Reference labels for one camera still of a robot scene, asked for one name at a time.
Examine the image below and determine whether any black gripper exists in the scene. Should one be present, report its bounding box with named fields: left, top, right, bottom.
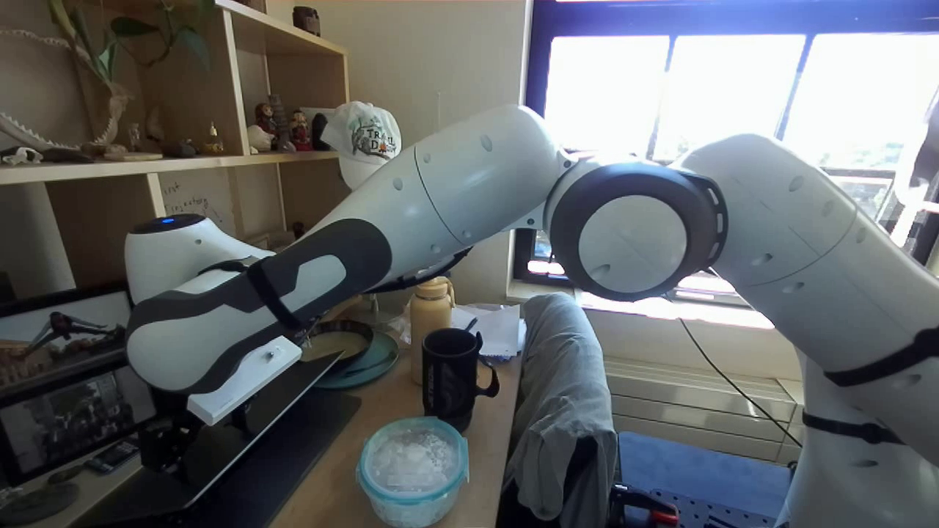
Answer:
left=137, top=413, right=203, bottom=476

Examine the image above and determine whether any black laptop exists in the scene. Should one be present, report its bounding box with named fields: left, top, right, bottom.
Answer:
left=71, top=352, right=363, bottom=528

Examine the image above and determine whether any teal round plate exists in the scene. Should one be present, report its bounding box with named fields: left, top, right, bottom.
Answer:
left=305, top=325, right=402, bottom=392

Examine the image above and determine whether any clear container teal rim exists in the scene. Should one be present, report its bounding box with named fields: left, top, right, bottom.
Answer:
left=351, top=417, right=471, bottom=528

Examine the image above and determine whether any black mug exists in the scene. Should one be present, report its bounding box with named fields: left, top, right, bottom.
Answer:
left=420, top=325, right=501, bottom=433

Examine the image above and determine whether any tan jar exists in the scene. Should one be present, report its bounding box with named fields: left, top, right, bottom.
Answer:
left=404, top=275, right=457, bottom=389

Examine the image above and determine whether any pale driftwood ornament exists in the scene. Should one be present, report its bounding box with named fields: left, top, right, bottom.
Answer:
left=0, top=106, right=96, bottom=168

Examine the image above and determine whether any small figurine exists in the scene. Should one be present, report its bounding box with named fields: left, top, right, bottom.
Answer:
left=307, top=112, right=333, bottom=153
left=244, top=97, right=278, bottom=154
left=288, top=106, right=313, bottom=153

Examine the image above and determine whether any white spiral notebook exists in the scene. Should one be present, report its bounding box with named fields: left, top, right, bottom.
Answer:
left=449, top=303, right=528, bottom=364

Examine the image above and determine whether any white printed cap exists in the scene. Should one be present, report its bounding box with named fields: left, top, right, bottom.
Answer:
left=319, top=100, right=404, bottom=190

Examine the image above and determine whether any grey cloth garment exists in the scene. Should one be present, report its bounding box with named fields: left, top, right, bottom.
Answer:
left=505, top=289, right=625, bottom=528

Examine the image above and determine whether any green leafy plant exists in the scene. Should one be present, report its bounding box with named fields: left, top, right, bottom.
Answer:
left=41, top=0, right=213, bottom=153

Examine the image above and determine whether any dark small pot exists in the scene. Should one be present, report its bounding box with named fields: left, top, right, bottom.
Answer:
left=289, top=3, right=322, bottom=39

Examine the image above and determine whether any dark framed window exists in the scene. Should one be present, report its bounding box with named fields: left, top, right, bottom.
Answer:
left=521, top=0, right=939, bottom=307

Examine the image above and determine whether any blue rug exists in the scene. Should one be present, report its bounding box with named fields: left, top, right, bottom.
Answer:
left=614, top=427, right=815, bottom=528

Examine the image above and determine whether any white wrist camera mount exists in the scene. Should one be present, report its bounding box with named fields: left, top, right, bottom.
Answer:
left=184, top=335, right=305, bottom=427

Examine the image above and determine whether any wooden wall shelf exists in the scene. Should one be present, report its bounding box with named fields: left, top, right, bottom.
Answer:
left=0, top=0, right=351, bottom=325

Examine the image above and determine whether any thin black cable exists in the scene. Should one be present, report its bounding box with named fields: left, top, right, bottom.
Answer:
left=675, top=316, right=806, bottom=451

